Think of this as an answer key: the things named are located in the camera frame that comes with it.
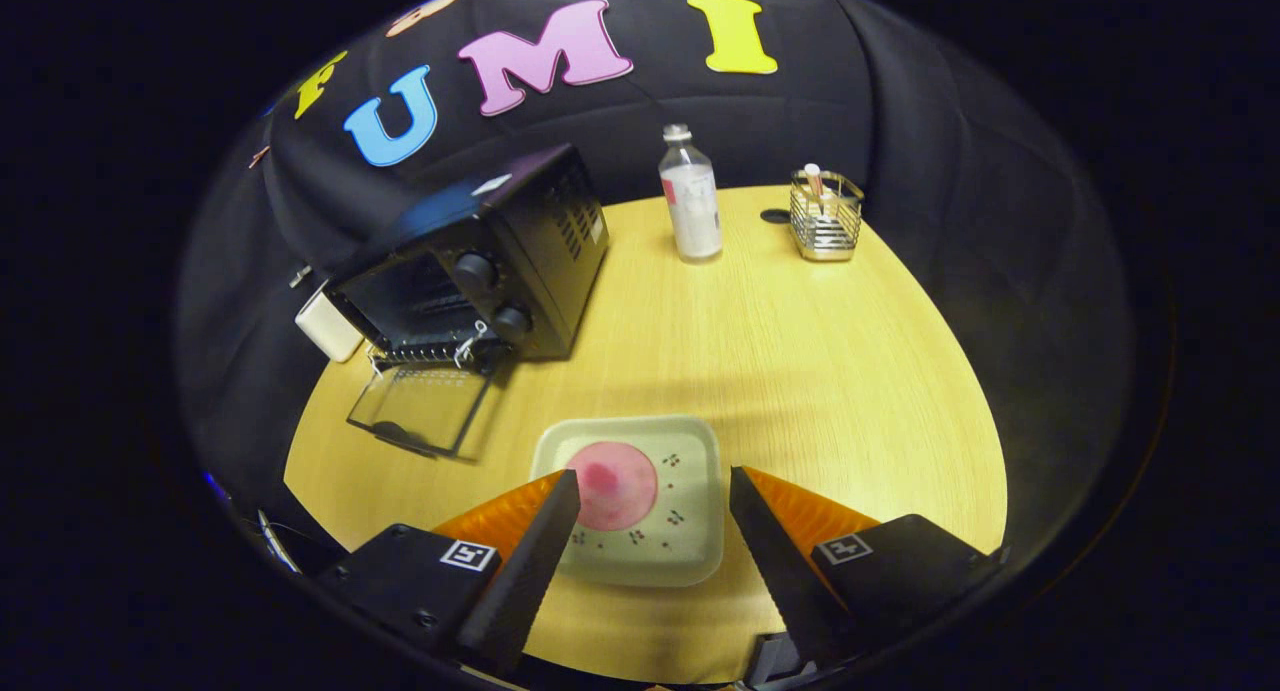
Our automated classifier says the clear plastic bottle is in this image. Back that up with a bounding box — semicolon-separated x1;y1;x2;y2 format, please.
658;123;724;265

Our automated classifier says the white slot toaster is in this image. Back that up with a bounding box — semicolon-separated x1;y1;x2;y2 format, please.
294;281;366;364

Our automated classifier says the cream square plate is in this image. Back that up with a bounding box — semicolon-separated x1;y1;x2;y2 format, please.
530;414;725;588

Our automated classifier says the pink round food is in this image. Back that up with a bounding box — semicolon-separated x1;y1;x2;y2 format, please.
566;441;659;532

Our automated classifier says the metal wire basket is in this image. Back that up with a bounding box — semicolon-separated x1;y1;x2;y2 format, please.
789;168;865;263

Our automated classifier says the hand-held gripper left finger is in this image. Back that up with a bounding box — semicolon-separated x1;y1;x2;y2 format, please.
318;469;583;672

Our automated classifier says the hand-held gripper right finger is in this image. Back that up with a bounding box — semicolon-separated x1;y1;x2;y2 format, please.
728;465;1009;672

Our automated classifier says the black toaster oven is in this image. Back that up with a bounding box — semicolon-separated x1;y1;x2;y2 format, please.
330;143;611;462

